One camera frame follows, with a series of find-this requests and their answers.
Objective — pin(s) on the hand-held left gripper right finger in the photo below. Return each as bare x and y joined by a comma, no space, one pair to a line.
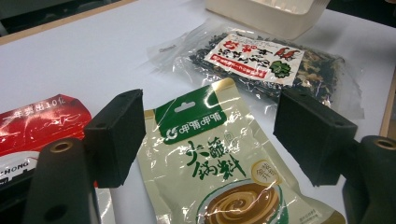
311,140

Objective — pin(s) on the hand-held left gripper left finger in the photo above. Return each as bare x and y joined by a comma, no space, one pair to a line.
115,140

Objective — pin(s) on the red snack packet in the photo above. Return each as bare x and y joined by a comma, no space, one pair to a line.
31,124

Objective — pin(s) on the beige green sauce packet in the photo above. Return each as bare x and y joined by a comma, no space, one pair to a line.
202,174

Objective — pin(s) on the cream plastic basket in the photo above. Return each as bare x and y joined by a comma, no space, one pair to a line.
264,18

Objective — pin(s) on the clear bag of dried seaweed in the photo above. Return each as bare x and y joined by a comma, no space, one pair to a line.
255,59

